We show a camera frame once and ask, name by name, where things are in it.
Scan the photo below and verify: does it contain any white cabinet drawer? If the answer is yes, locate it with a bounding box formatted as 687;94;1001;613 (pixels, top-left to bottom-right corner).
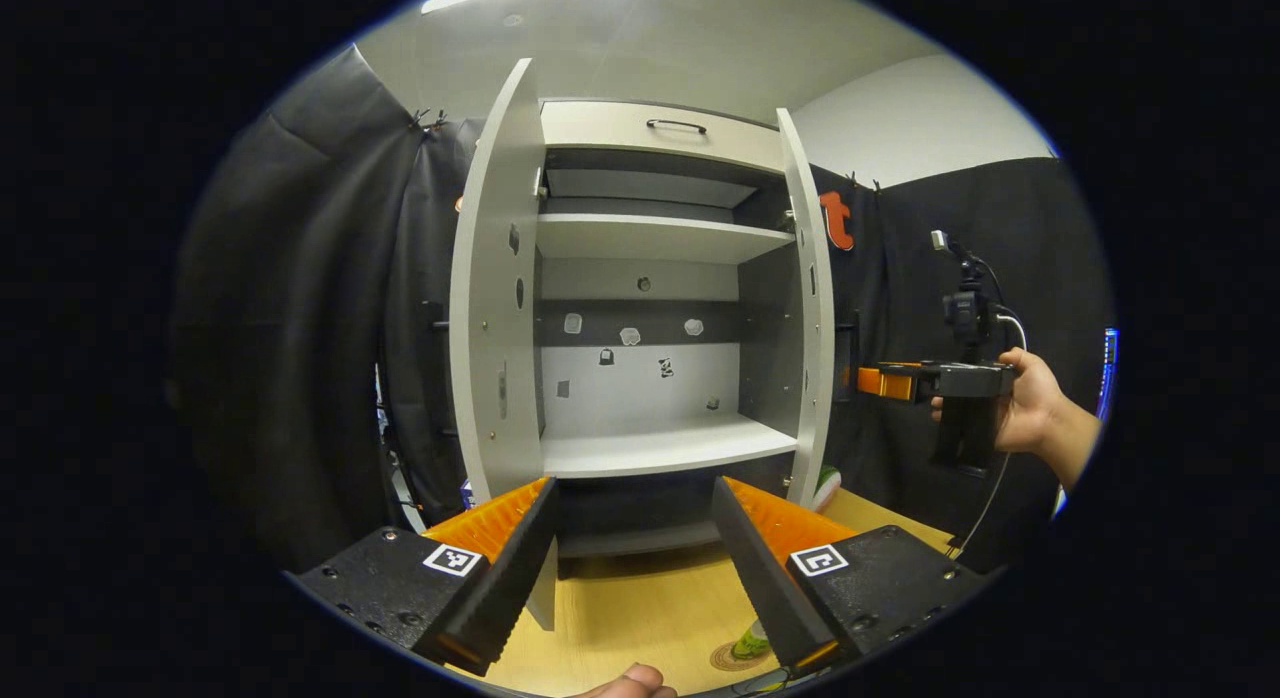
540;100;786;174

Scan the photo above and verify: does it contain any white cabinet shelf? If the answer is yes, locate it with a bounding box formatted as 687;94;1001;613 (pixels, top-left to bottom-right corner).
537;213;796;266
540;413;799;479

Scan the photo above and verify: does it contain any white cable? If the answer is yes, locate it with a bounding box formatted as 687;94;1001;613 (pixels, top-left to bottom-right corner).
945;313;1029;559

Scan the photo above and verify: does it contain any green label clear bottle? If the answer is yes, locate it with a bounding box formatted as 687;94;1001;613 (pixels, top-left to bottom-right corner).
730;621;776;662

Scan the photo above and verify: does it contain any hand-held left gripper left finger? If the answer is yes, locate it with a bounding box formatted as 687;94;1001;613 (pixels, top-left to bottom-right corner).
285;476;561;677

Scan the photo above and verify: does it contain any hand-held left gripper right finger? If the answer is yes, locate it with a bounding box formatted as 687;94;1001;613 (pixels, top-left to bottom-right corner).
710;476;991;676

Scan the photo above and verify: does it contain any round brown coaster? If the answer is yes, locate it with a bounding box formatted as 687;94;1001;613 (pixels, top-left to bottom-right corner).
710;641;781;673

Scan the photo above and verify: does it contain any computer monitor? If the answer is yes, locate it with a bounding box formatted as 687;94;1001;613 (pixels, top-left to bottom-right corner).
1098;326;1120;424

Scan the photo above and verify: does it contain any white cabinet door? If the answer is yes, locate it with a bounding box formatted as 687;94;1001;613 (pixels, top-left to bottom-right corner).
775;108;836;509
448;58;559;631

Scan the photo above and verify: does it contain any grey white cabinet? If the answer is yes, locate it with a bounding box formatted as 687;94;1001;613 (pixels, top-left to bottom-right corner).
535;98;811;579

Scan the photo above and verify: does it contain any black camera on stand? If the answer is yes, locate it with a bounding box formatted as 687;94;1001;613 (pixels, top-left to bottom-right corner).
930;230;1001;364

